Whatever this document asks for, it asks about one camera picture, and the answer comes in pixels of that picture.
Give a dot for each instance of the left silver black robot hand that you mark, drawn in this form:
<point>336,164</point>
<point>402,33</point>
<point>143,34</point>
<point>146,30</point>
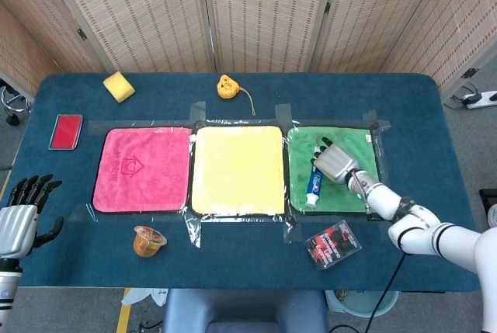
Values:
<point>17,228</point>

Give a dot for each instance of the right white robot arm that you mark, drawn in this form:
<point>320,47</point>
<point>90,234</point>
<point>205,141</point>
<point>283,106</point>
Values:
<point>427,224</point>

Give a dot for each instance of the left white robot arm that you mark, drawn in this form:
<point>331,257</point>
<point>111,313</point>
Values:
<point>7,294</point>

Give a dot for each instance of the green cloth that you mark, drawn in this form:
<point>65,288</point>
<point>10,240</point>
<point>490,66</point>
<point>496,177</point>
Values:
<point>303,143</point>

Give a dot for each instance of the red flat case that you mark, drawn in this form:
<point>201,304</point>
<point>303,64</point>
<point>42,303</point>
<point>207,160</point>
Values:
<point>66,132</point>

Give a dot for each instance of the white plastic bag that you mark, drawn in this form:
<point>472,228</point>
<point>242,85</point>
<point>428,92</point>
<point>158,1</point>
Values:
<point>149,296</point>

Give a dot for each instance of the pink cloth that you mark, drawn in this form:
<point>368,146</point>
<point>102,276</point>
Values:
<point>141,170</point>

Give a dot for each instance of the blue carpet table cover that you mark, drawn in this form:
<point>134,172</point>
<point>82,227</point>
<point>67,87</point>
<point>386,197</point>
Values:
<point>248,255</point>

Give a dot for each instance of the orange jelly cup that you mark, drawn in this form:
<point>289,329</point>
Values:
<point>148,241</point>

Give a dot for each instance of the blue white toothpaste tube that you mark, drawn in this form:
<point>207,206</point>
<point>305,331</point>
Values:
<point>314,187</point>

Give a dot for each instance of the yellow sponge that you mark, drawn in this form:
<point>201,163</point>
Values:
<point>119,87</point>

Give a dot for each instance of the yellow cloth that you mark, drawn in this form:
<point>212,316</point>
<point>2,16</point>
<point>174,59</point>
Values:
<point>237,170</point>

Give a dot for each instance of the bamboo folding screen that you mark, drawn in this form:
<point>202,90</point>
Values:
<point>264,14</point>

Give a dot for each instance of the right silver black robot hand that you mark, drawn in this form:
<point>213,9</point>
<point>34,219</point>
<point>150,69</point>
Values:
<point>336,160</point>

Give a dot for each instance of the white power strip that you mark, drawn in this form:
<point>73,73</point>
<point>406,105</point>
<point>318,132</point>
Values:
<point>479,99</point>

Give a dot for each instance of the light blue bucket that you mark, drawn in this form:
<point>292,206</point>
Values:
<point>357,304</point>

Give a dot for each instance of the orange tape measure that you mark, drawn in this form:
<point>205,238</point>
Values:
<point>226,86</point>

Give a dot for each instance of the chrome stool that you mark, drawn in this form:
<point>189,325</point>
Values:
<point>13,104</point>

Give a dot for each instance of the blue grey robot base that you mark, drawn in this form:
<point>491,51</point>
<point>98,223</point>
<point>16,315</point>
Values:
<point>244,309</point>

